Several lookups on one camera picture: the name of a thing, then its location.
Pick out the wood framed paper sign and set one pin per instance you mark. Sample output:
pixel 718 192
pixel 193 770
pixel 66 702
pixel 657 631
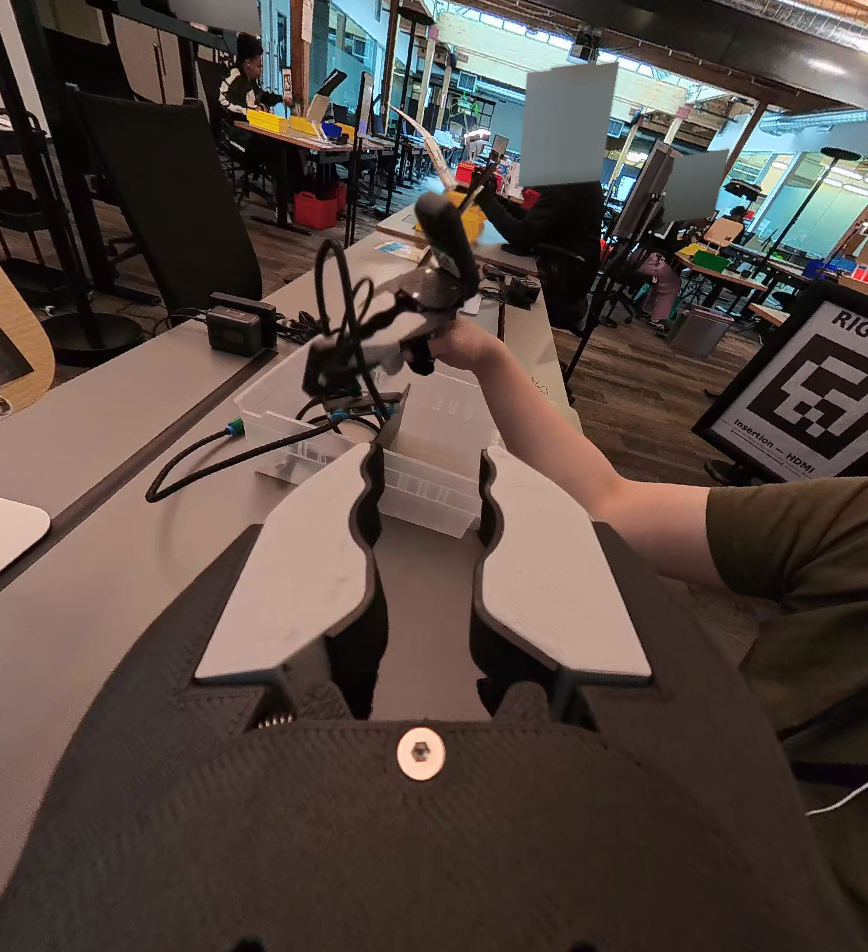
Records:
pixel 10 320

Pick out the grey waste bin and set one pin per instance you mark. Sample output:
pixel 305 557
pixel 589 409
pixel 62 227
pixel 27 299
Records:
pixel 698 333

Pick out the black utility cart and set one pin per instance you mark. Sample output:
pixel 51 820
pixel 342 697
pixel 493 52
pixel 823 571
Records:
pixel 10 201

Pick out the black panel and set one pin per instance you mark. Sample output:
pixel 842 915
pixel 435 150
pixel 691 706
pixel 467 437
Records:
pixel 173 201

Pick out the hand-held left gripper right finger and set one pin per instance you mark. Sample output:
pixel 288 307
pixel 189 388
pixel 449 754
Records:
pixel 553 580

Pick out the person's right hand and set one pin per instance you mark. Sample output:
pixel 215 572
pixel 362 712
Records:
pixel 471 346

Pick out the black bin divider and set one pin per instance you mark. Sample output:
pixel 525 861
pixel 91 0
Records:
pixel 393 424

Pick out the black framed tag sign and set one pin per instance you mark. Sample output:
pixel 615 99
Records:
pixel 820 394

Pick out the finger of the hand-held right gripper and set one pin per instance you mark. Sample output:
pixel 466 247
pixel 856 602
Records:
pixel 389 358
pixel 396 331

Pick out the small black device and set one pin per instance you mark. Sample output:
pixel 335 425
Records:
pixel 523 291

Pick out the clear plastic bin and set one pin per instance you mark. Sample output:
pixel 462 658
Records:
pixel 434 439

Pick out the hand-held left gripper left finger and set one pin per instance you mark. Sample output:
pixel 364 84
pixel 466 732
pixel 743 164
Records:
pixel 292 580

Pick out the yellow storage bin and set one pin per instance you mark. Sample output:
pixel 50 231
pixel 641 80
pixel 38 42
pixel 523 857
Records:
pixel 266 121

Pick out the black power adapter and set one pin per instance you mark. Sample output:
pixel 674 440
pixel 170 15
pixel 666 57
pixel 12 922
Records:
pixel 240 327

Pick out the red storage bin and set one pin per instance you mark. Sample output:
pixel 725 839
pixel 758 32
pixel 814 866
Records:
pixel 316 210

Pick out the person's olive shirt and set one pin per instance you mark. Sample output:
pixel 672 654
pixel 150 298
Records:
pixel 813 595

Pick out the person's right forearm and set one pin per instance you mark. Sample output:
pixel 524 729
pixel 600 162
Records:
pixel 590 491

